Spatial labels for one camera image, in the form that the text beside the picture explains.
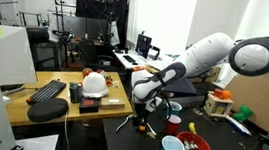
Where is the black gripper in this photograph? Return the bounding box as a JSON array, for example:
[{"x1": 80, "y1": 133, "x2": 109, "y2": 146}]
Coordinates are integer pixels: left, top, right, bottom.
[{"x1": 131, "y1": 100, "x2": 150, "y2": 129}]

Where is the red plastic cup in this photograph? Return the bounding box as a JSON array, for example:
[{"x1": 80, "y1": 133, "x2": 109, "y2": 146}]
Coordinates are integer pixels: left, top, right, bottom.
[{"x1": 165, "y1": 114, "x2": 182, "y2": 137}]

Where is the tan cork wedge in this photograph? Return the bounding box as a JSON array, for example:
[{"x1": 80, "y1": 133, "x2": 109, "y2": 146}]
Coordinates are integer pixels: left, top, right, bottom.
[{"x1": 145, "y1": 130, "x2": 158, "y2": 140}]

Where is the small tan cardboard box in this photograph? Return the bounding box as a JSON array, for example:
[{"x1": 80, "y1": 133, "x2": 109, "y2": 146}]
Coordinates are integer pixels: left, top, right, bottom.
[{"x1": 99, "y1": 96, "x2": 127, "y2": 112}]

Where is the snack wrapper pile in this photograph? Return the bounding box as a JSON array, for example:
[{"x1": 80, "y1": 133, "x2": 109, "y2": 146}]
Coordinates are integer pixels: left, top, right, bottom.
[{"x1": 99, "y1": 71, "x2": 122, "y2": 89}]

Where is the orange bowl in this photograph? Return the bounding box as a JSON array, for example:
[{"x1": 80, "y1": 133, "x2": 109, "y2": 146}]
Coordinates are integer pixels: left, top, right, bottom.
[{"x1": 132, "y1": 65, "x2": 146, "y2": 73}]

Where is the black box red label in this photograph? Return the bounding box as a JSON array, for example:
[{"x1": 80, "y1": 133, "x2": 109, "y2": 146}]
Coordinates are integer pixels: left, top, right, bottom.
[{"x1": 78, "y1": 96, "x2": 101, "y2": 116}]

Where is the yellow toy banana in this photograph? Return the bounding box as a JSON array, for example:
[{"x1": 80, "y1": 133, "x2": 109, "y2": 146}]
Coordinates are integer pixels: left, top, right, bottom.
[{"x1": 187, "y1": 121, "x2": 199, "y2": 135}]

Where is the white hard hat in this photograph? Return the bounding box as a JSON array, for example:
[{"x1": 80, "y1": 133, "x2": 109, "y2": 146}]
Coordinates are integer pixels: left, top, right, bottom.
[{"x1": 81, "y1": 70, "x2": 112, "y2": 100}]

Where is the dark blue bin lid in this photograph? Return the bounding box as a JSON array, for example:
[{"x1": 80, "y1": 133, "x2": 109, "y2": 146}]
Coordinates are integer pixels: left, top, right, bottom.
[{"x1": 164, "y1": 75, "x2": 200, "y2": 97}]

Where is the wrapped candy pile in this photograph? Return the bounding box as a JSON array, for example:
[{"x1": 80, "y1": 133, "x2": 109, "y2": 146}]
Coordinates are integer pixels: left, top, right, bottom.
[{"x1": 182, "y1": 139, "x2": 204, "y2": 150}]

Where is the white desk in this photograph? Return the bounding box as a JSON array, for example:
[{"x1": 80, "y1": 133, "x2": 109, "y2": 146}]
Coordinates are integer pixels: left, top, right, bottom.
[{"x1": 110, "y1": 47, "x2": 170, "y2": 77}]

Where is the small black keyboard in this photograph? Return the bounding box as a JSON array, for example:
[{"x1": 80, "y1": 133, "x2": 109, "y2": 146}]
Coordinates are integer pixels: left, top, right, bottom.
[{"x1": 121, "y1": 54, "x2": 138, "y2": 65}]

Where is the black metal can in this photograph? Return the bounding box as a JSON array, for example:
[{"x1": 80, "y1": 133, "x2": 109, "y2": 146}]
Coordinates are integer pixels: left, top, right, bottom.
[{"x1": 67, "y1": 80, "x2": 85, "y2": 105}]

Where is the reddish brown ball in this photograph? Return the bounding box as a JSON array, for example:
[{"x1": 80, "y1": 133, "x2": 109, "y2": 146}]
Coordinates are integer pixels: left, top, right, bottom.
[{"x1": 81, "y1": 67, "x2": 94, "y2": 79}]

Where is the wooden shape sorter box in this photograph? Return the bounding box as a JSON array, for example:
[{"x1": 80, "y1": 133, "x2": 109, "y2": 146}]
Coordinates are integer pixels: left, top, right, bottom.
[{"x1": 202, "y1": 91, "x2": 235, "y2": 119}]

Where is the orange cube block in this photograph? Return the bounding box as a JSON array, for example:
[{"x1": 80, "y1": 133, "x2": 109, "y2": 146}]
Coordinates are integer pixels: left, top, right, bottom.
[{"x1": 213, "y1": 87, "x2": 223, "y2": 98}]

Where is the black office chair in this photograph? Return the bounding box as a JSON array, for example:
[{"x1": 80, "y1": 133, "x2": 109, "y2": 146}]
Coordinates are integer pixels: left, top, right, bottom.
[
  {"x1": 21, "y1": 25, "x2": 67, "y2": 74},
  {"x1": 74, "y1": 38, "x2": 118, "y2": 73}
]

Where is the orange pumpkin toy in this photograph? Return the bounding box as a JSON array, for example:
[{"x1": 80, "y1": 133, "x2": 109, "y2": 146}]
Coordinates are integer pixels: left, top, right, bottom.
[{"x1": 220, "y1": 89, "x2": 233, "y2": 101}]

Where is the black round pouch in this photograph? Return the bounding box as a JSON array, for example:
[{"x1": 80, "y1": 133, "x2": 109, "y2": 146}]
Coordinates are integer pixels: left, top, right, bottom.
[{"x1": 26, "y1": 94, "x2": 72, "y2": 126}]

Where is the light wooden desk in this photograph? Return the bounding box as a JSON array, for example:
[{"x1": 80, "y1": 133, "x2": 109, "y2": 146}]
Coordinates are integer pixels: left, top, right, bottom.
[{"x1": 2, "y1": 60, "x2": 139, "y2": 140}]

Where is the black computer keyboard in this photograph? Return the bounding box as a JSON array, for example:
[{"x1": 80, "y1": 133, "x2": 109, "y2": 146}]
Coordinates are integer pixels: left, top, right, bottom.
[{"x1": 25, "y1": 76, "x2": 68, "y2": 109}]

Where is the blue white marker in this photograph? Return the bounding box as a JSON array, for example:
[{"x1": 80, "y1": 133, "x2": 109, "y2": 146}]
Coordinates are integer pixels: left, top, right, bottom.
[{"x1": 223, "y1": 114, "x2": 255, "y2": 137}]

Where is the green plastic toy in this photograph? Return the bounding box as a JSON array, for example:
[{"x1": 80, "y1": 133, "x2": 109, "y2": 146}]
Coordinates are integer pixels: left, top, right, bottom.
[{"x1": 231, "y1": 104, "x2": 256, "y2": 124}]

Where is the black cloth backdrop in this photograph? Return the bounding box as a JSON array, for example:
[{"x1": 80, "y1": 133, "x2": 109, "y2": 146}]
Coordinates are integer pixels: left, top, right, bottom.
[{"x1": 70, "y1": 0, "x2": 131, "y2": 50}]

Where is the large cardboard panel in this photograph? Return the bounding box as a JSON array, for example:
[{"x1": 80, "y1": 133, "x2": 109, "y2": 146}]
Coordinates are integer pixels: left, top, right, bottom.
[{"x1": 218, "y1": 65, "x2": 269, "y2": 135}]

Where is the white computer monitor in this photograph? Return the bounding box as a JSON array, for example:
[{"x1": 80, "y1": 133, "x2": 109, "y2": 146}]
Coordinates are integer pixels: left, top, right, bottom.
[{"x1": 0, "y1": 24, "x2": 44, "y2": 96}]

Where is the white cable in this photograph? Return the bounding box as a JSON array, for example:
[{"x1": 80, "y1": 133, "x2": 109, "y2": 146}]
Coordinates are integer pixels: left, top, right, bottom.
[{"x1": 60, "y1": 111, "x2": 76, "y2": 150}]

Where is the black camera rig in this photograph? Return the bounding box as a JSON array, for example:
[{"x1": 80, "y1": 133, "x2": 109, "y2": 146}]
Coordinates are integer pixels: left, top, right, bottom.
[{"x1": 50, "y1": 28, "x2": 77, "y2": 47}]

